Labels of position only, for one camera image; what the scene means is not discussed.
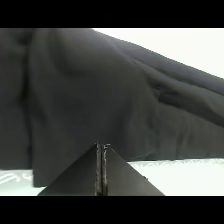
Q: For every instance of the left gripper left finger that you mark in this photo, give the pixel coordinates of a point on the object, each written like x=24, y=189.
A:
x=81, y=179

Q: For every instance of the black shirt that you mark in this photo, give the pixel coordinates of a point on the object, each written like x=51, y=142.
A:
x=100, y=96

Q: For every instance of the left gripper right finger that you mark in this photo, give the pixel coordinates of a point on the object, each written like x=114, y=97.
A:
x=126, y=180

